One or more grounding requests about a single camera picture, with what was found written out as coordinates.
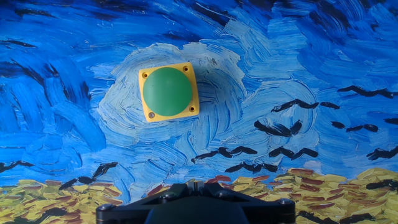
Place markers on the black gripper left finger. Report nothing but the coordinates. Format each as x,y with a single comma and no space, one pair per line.
130,213

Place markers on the green button yellow box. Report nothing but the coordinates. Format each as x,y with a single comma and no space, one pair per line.
167,91

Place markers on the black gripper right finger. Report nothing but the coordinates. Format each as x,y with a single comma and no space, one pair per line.
267,213

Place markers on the painted wheatfield print cloth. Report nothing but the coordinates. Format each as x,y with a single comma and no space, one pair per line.
280,62

